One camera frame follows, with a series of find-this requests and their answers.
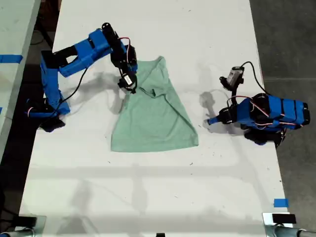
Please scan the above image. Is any pale green T-shirt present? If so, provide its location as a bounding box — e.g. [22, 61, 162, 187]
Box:
[110, 55, 199, 153]

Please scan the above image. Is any square blue tape piece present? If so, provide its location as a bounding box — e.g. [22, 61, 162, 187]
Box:
[273, 198, 289, 208]

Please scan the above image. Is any white side table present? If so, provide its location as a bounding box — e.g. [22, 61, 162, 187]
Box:
[0, 0, 41, 161]

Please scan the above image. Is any long blue tape strip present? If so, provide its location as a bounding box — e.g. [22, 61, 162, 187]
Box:
[0, 54, 24, 64]

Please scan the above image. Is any black box on white plate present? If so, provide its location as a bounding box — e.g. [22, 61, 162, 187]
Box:
[272, 214, 297, 224]

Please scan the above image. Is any grey metal tube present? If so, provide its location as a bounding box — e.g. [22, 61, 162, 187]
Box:
[0, 228, 35, 237]
[266, 226, 316, 237]

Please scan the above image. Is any black box on clear plate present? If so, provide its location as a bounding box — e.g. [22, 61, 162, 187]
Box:
[11, 216, 38, 227]

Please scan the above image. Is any black camera box white label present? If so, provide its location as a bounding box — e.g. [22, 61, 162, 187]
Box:
[219, 66, 245, 89]
[117, 74, 137, 95]

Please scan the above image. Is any black camera cable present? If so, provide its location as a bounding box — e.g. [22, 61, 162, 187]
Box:
[56, 67, 89, 113]
[240, 61, 270, 96]

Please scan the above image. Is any thin black floor cable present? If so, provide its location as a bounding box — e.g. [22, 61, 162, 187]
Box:
[31, 23, 54, 46]

